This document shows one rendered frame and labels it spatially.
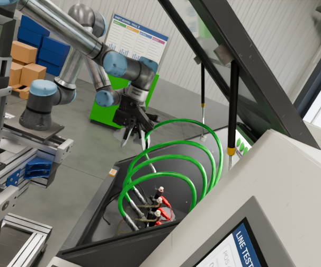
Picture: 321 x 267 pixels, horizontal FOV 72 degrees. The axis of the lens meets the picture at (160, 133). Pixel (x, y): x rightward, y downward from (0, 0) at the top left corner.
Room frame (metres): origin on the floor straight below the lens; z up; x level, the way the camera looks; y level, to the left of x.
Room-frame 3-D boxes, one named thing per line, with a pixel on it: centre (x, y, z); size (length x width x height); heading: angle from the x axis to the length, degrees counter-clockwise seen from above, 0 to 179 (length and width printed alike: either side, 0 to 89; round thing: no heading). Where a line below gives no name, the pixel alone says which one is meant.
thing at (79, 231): (0.83, 0.14, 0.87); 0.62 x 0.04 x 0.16; 3
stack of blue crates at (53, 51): (6.24, 3.97, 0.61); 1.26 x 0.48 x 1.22; 96
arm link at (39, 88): (1.06, 0.63, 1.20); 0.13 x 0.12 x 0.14; 171
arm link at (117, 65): (0.78, 0.22, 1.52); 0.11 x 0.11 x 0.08; 48
